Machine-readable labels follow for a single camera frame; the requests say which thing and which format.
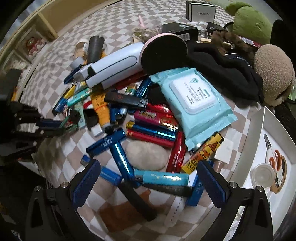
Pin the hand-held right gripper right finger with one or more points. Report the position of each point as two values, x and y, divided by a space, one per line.
212 185

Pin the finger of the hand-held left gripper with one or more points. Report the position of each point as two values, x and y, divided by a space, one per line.
49 122
52 132

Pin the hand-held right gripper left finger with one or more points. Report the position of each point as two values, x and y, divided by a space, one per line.
86 183

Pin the white round tape measure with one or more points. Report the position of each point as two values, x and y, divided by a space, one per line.
262 175

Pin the teal tube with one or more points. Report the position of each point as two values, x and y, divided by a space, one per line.
161 178

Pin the round cork panda coaster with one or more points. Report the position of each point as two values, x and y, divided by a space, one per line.
281 176

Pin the white shallow box tray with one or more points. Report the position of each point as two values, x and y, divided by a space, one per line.
261 129

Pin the yellow orange printed pack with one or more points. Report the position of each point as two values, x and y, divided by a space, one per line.
203 153

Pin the small white block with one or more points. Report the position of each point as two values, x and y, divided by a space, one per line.
223 150

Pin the orange squeeze tube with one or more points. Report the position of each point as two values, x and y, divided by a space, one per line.
100 109

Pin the white charger plug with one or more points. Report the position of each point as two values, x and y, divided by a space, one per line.
82 71

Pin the pale oval pad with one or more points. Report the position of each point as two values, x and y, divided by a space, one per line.
145 156

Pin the small red doll toy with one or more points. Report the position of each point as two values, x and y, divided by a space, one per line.
34 46

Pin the pile of small colourful tubes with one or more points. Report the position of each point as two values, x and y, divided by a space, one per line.
150 136

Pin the black lighter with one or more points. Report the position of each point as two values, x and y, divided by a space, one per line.
124 99

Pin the beige small bottle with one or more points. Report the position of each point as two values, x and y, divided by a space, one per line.
81 48

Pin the dark grey cylinder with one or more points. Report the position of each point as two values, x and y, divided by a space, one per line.
94 48

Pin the light blue wet wipes pack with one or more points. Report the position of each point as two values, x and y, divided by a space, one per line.
192 97

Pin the white handheld appliance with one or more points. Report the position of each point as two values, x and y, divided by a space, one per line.
118 62

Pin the wooden bedside shelf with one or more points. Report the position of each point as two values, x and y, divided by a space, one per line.
30 27

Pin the black sleep mask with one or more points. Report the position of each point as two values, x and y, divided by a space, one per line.
226 69

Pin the beige fleece earmuffs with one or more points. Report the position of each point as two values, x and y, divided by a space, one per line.
275 71

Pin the pink round mirror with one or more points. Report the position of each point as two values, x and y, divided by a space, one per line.
164 53

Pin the brown fur headband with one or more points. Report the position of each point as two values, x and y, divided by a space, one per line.
231 41

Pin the red packet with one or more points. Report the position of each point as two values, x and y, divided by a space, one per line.
249 41

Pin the black barcode box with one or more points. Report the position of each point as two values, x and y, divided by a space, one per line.
180 30

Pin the green plush toy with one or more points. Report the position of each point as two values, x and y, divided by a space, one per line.
249 23

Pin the black cap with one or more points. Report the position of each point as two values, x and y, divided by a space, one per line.
283 32

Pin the white black-trimmed perfume box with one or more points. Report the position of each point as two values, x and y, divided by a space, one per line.
201 11

